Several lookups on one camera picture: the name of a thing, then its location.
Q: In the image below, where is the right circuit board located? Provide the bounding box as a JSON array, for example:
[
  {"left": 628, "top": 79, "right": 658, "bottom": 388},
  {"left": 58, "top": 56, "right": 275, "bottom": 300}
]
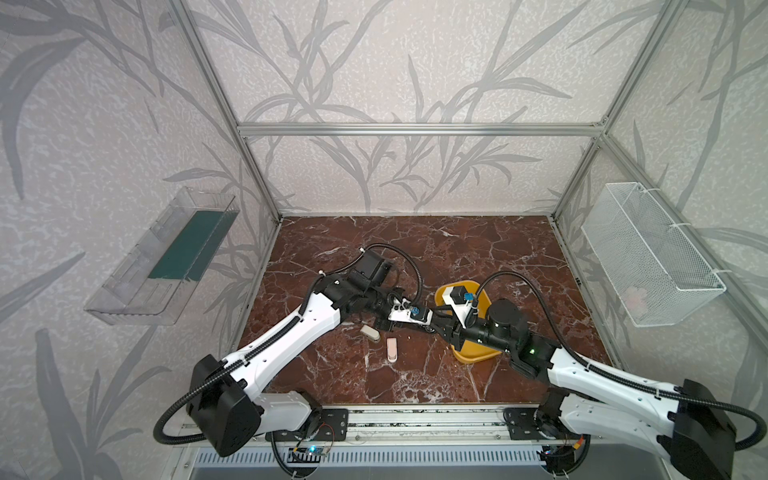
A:
[{"left": 539, "top": 446, "right": 584, "bottom": 478}]

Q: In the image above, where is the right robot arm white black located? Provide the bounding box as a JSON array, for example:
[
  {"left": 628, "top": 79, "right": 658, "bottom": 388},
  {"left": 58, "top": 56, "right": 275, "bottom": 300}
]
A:
[{"left": 426, "top": 287, "right": 767, "bottom": 479}]

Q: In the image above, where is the pink mini stapler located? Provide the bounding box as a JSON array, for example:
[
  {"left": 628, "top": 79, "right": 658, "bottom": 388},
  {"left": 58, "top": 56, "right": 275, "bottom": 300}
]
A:
[{"left": 386, "top": 338, "right": 398, "bottom": 363}]

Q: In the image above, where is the black stapler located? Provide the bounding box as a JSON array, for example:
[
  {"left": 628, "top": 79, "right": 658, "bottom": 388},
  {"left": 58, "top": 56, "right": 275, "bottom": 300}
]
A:
[{"left": 415, "top": 323, "right": 436, "bottom": 334}]

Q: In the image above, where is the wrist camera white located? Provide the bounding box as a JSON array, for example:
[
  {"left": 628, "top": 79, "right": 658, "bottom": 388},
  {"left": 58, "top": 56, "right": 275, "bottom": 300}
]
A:
[
  {"left": 387, "top": 304, "right": 432, "bottom": 326},
  {"left": 443, "top": 285, "right": 477, "bottom": 328}
]

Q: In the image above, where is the left circuit board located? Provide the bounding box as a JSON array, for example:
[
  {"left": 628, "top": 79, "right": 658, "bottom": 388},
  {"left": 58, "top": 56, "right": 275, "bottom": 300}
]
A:
[{"left": 288, "top": 443, "right": 333, "bottom": 464}]

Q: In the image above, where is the white wire mesh basket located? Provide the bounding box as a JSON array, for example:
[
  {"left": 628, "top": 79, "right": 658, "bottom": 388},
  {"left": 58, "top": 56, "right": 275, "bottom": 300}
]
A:
[{"left": 582, "top": 182, "right": 727, "bottom": 328}]

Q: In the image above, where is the yellow plastic tray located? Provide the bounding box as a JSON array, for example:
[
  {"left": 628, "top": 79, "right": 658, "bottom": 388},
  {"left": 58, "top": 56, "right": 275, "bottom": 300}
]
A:
[{"left": 434, "top": 280, "right": 500, "bottom": 364}]

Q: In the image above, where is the clear acrylic wall shelf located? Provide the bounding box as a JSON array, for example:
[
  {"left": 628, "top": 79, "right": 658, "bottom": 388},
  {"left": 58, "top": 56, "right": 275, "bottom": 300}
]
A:
[{"left": 84, "top": 187, "right": 240, "bottom": 326}]

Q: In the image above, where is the circuit board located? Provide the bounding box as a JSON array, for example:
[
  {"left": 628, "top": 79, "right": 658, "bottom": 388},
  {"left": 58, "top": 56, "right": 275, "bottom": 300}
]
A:
[
  {"left": 539, "top": 446, "right": 584, "bottom": 478},
  {"left": 288, "top": 443, "right": 333, "bottom": 464}
]

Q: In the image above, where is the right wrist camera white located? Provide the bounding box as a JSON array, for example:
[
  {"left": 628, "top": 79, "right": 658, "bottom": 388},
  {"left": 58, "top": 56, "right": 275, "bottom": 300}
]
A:
[{"left": 443, "top": 285, "right": 477, "bottom": 328}]

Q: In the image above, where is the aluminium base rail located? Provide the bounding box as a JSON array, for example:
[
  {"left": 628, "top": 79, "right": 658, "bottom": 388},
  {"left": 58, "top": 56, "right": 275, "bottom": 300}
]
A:
[{"left": 173, "top": 404, "right": 577, "bottom": 448}]

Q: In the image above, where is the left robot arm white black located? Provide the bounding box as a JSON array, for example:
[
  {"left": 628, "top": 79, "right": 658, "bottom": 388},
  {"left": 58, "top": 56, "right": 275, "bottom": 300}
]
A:
[{"left": 153, "top": 244, "right": 432, "bottom": 457}]

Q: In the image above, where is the pink object in basket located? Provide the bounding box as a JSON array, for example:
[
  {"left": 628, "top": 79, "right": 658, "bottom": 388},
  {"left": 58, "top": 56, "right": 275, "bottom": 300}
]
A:
[{"left": 621, "top": 286, "right": 648, "bottom": 319}]

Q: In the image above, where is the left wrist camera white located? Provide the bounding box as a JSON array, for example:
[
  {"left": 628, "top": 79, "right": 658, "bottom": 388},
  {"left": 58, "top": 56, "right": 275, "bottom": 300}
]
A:
[{"left": 387, "top": 304, "right": 432, "bottom": 326}]

